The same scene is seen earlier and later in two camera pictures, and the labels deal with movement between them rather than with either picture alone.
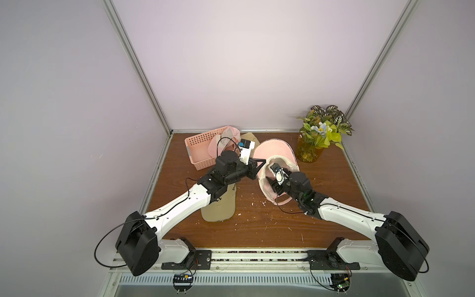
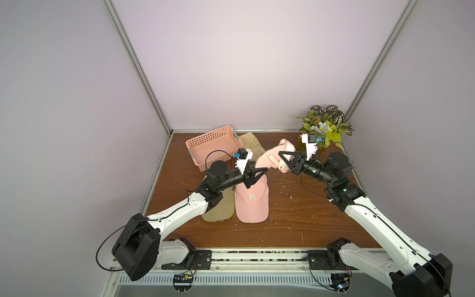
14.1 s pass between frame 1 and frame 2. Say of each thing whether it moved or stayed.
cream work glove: stayed
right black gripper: moved
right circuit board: stayed
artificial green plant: stayed
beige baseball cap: stayed
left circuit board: stayed
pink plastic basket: stayed
